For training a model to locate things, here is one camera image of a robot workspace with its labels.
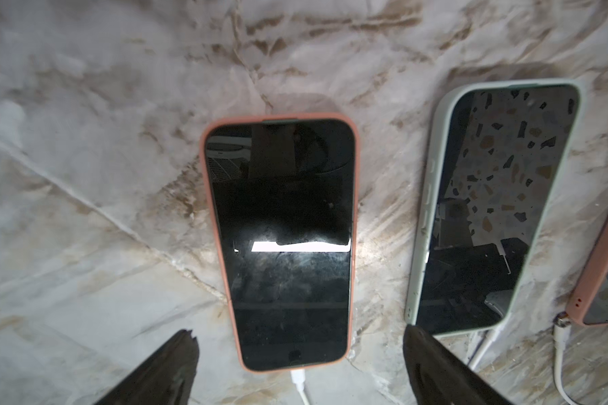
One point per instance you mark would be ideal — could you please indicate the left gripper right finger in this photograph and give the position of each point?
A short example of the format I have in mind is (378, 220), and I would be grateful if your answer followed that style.
(438, 377)

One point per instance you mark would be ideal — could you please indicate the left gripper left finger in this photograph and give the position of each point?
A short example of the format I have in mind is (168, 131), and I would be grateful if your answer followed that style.
(166, 377)

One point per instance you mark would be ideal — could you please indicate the phone pink case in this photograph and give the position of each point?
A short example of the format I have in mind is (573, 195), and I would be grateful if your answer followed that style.
(588, 304)
(282, 194)

